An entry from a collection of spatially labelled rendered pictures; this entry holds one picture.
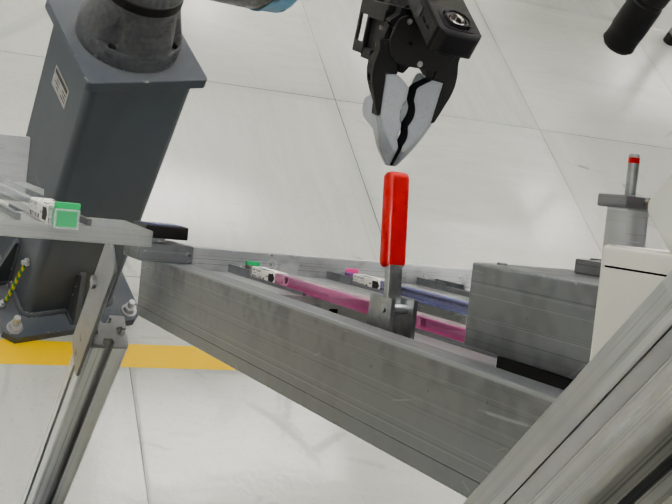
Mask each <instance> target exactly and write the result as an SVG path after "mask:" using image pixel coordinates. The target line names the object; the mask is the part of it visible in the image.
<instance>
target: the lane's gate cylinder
mask: <svg viewBox="0 0 672 504"><path fill-rule="evenodd" d="M639 164H640V155H639V154H630V155H629V158H628V168H627V177H626V185H625V193H624V195H633V196H636V189H637V180H638V172H639Z"/></svg>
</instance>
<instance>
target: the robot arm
mask: <svg viewBox="0 0 672 504"><path fill-rule="evenodd" d="M210 1H215V2H220V3H225V4H229V5H234V6H239V7H244V8H249V9H250V10H252V11H266V12H272V13H280V12H284V11H286V10H287V9H289V8H290V7H292V6H293V5H294V4H295V2H296V1H297V0H210ZM183 2H184V0H86V1H85V2H84V3H83V4H82V6H81V8H80V10H79V13H78V16H77V20H76V24H75V31H76V35H77V37H78V39H79V41H80V43H81V44H82V45H83V47H84V48H85V49H86V50H87V51H88V52H89V53H90V54H92V55H93V56H94V57H95V58H97V59H98V60H100V61H102V62H104V63H105V64H107V65H110V66H112V67H114V68H117V69H120V70H124V71H128V72H133V73H156V72H160V71H163V70H165V69H167V68H169V67H170V66H172V65H173V64H174V62H175V61H176V59H177V57H178V54H179V51H180V48H181V45H182V24H181V8H182V5H183ZM363 14H368V16H367V21H366V26H365V31H364V36H363V40H362V41H361V40H358V39H359V34H360V29H361V24H362V19H363ZM481 37H482V35H481V33H480V31H479V29H478V28H477V26H476V24H475V22H474V20H473V18H472V16H471V14H470V12H469V10H468V8H467V6H466V4H465V2H464V0H362V3H361V8H360V13H359V18H358V23H357V27H356V32H355V37H354V42H353V47H352V50H354V51H357V52H359V53H361V55H360V57H363V58H365V59H368V64H367V81H368V86H369V90H370V93H371V94H370V95H368V96H367V97H365V99H364V102H363V106H362V113H363V116H364V118H365V119H366V121H367V122H368V123H369V125H370V126H371V127H372V128H373V132H374V136H375V142H376V146H377V149H378V152H379V154H380V156H381V158H382V160H383V162H384V164H385V165H387V166H397V165H398V164H399V163H400V162H401V161H402V160H403V159H404V158H405V157H406V156H407V155H408V154H409V153H410V152H411V151H412V150H413V149H414V147H415V146H416V145H417V144H418V143H419V141H420V140H421V139H422V138H423V136H424V135H425V134H426V132H427V131H428V129H429V128H430V126H431V124H432V123H434V122H435V121H436V119H437V118H438V116H439V114H440V113H441V111H442V110H443V108H444V106H445V105H446V103H447V102H448V100H449V98H450V97H451V95H452V93H453V90H454V88H455V85H456V81H457V75H458V64H459V60H460V58H465V59H470V57H471V55H472V53H473V52H474V50H475V48H476V46H477V44H478V43H479V41H480V39H481ZM409 67H413V68H419V69H420V70H421V72H422V73H417V74H416V75H415V77H414V79H413V81H412V84H411V85H410V87H408V85H407V84H406V83H405V82H404V81H403V80H402V79H401V78H400V77H399V76H398V75H397V72H400V73H404V72H405V71H406V70H407V69H408V68H409ZM399 130H400V131H401V132H400V135H399V137H398V139H397V135H398V132H399Z"/></svg>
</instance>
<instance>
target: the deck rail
mask: <svg viewBox="0 0 672 504"><path fill-rule="evenodd" d="M137 315H139V316H141V317H142V318H144V319H146V320H148V321H150V322H151V323H153V324H155V325H157V326H159V327H160V328H162V329H164V330H166V331H168V332H169V333H171V334H173V335H175V336H177V337H178V338H180V339H182V340H184V341H186V342H187V343H189V344H191V345H193V346H195V347H196V348H198V349H200V350H202V351H204V352H205V353H207V354H209V355H211V356H213V357H214V358H216V359H218V360H220V361H222V362H223V363H225V364H227V365H229V366H231V367H232V368H234V369H236V370H238V371H240V372H241V373H243V374H245V375H247V376H249V377H250V378H252V379H254V380H256V381H258V382H259V383H261V384H263V385H265V386H267V387H268V388H270V389H272V390H274V391H276V392H277V393H279V394H281V395H283V396H285V397H286V398H288V399H290V400H292V401H294V402H295V403H297V404H299V405H301V406H303V407H304V408H306V409H308V410H310V411H312V412H313V413H315V414H317V415H319V416H321V417H322V418H324V419H326V420H328V421H330V422H331V423H333V424H335V425H337V426H339V427H340V428H342V429H344V430H346V431H348V432H349V433H351V434H353V435H355V436H357V437H358V438H360V439H362V440H364V441H366V442H367V443H369V444H371V445H373V446H375V447H376V448H378V449H380V450H382V451H384V452H385V453H387V454H389V455H391V456H393V457H394V458H396V459H398V460H400V461H402V462H403V463H405V464H407V465H409V466H411V467H412V468H414V469H416V470H418V471H420V472H421V473H423V474H425V475H427V476H429V477H430V478H432V479H434V480H436V481H438V482H439V483H441V484H443V485H445V486H447V487H448V488H450V489H452V490H454V491H456V492H457V493H459V494H461V495H463V496H465V497H466V498H468V497H469V496H470V495H471V494H472V493H473V492H474V491H475V489H476V488H477V487H478V486H479V485H480V484H481V483H482V482H483V480H484V479H485V478H486V477H487V476H488V475H489V474H490V473H491V472H492V470H493V469H494V468H495V467H496V466H497V465H498V464H499V463H500V461H501V460H502V459H503V458H504V457H505V456H506V455H507V454H508V453H509V451H510V450H511V449H512V448H513V447H514V446H515V445H516V444H517V442H518V441H519V440H520V439H521V438H522V437H523V436H524V435H525V434H526V432H527V431H528V430H529V429H530V428H531V427H532V426H533V425H534V423H535V422H536V421H537V420H538V419H539V418H540V417H541V416H542V415H543V413H544V412H545V411H546V410H547V409H548V408H549V407H550V406H551V404H552V403H553V402H554V401H555V400H556V399H557V398H558V397H559V396H560V394H561V393H562V392H563V391H564V390H562V389H559V388H556V387H553V386H550V385H547V384H544V383H541V382H538V381H535V380H532V379H529V378H526V377H523V376H520V375H517V374H514V373H511V372H508V371H506V370H503V369H500V368H497V367H494V366H491V365H488V364H485V363H482V362H479V361H476V360H473V359H470V358H467V357H464V356H461V355H458V354H455V353H452V352H449V351H446V350H443V349H440V348H437V347H434V346H431V345H428V344H425V343H422V342H419V341H417V340H414V339H411V338H408V337H405V336H402V335H399V334H396V333H393V332H390V331H387V330H384V329H381V328H378V327H375V326H372V325H369V324H366V323H363V322H360V321H357V320H354V319H351V318H348V317H345V316H342V315H339V314H336V313H333V312H331V311H328V310H325V309H322V308H319V307H316V306H313V305H310V304H307V303H304V302H301V301H298V300H295V299H292V298H289V297H286V296H283V295H280V294H277V293H274V292H271V291H268V290H265V289H262V288H259V287H256V286H253V285H250V284H247V283H245V282H242V281H239V280H236V279H233V278H230V277H227V276H224V275H221V274H218V273H215V272H212V271H209V270H206V269H203V268H200V267H197V266H194V265H191V264H179V263H165V262H150V261H142V262H141V273H140V283H139V294H138V304H137Z"/></svg>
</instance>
